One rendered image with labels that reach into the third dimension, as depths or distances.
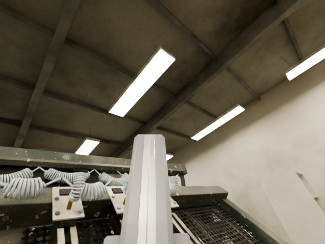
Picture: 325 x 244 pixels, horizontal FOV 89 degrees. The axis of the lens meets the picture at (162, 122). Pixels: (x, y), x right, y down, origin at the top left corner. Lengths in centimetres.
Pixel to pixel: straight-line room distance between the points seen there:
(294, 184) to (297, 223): 55
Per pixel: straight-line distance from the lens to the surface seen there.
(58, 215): 74
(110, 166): 78
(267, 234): 140
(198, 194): 126
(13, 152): 128
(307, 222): 351
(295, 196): 350
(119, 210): 80
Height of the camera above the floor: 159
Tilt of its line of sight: 35 degrees up
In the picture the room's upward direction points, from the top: 15 degrees counter-clockwise
